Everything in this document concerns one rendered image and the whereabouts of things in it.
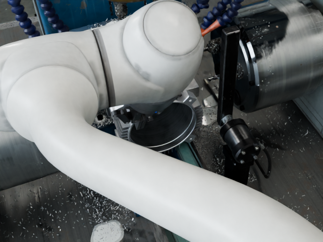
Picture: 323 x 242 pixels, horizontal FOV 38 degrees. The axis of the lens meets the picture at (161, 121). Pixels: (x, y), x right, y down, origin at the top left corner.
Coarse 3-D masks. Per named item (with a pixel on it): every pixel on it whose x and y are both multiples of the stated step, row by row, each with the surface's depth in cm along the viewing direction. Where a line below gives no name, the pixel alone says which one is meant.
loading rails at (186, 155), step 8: (184, 144) 112; (192, 144) 111; (176, 152) 112; (184, 152) 110; (192, 152) 111; (184, 160) 109; (192, 160) 109; (200, 160) 107; (136, 216) 112; (160, 232) 98; (168, 232) 96; (160, 240) 101; (168, 240) 94; (176, 240) 95; (184, 240) 95
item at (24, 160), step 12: (0, 132) 89; (12, 132) 90; (0, 144) 90; (12, 144) 90; (24, 144) 91; (0, 156) 90; (12, 156) 91; (24, 156) 92; (36, 156) 93; (0, 168) 92; (12, 168) 93; (24, 168) 94; (36, 168) 95; (48, 168) 96; (0, 180) 94; (12, 180) 95; (24, 180) 97
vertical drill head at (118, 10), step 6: (114, 0) 86; (120, 0) 85; (126, 0) 85; (132, 0) 85; (138, 0) 86; (144, 0) 86; (156, 0) 90; (114, 6) 90; (120, 6) 88; (126, 6) 89; (120, 12) 89; (126, 12) 90; (120, 18) 91
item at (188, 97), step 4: (184, 92) 99; (188, 92) 99; (184, 96) 99; (188, 96) 98; (192, 96) 99; (184, 100) 99; (188, 100) 99; (192, 100) 99; (188, 104) 100; (192, 132) 109; (192, 136) 108; (188, 140) 109; (192, 140) 109
